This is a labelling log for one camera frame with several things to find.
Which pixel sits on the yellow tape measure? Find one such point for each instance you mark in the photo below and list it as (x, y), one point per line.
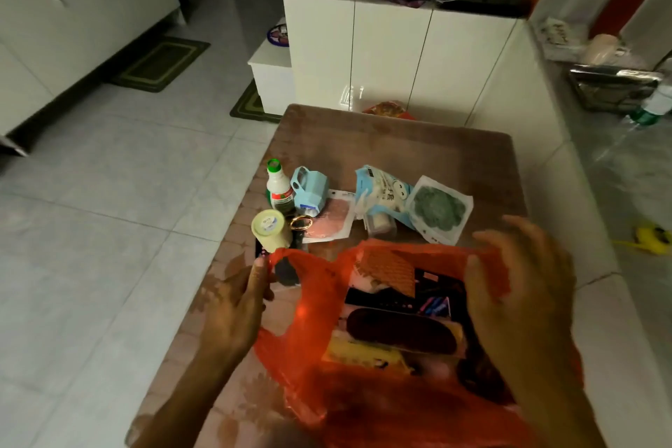
(651, 238)

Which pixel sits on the green-capped clear bottle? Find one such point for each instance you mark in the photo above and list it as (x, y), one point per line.
(651, 109)

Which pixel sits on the person's left forearm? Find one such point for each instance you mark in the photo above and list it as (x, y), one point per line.
(181, 403)

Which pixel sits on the white low step cabinet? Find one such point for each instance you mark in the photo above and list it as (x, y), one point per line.
(272, 77)

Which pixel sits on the person's left hand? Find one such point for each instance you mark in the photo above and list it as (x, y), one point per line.
(231, 311)

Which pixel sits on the person's right thumb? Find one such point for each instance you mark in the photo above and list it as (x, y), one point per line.
(479, 282)

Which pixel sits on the small clear plastic box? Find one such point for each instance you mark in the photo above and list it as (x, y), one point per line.
(379, 224)

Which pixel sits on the green bordered doormat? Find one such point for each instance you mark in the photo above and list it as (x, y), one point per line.
(251, 105)
(160, 63)

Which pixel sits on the light blue tape dispenser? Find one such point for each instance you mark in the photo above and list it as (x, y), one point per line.
(309, 190)

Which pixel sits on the red plastic bag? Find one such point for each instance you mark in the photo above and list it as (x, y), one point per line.
(367, 400)

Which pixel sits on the purple rimmed plate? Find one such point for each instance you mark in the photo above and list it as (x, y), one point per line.
(278, 36)

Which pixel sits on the blue white face-print packet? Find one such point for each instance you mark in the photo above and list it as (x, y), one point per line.
(382, 193)

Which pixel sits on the dark maroon oval case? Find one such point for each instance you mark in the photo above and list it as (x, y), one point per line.
(404, 331)

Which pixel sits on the pink sliced meat packet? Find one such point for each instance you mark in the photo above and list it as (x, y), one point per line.
(330, 216)

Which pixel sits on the yellow packet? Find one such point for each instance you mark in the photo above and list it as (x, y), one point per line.
(362, 353)

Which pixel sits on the black packet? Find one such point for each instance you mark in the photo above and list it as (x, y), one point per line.
(438, 289)

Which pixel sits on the person's right hand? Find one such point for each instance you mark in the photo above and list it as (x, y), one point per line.
(530, 300)

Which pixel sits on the red snack packet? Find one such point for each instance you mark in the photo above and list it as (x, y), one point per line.
(388, 110)

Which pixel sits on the pale yellow lidded jar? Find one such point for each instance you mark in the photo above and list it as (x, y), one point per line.
(271, 229)

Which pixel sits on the white bottle with green cap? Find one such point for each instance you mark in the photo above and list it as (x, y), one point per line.
(278, 189)

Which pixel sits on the person's right forearm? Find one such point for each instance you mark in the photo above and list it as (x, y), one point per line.
(556, 411)

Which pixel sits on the clear packet with green disc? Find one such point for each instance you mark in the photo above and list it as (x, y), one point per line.
(438, 210)

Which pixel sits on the white plastic bag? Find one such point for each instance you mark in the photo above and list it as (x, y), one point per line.
(561, 38)

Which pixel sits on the orange waffle-pattern packet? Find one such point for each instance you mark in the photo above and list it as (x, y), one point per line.
(387, 270)

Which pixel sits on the person's left thumb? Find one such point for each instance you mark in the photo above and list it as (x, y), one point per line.
(261, 270)

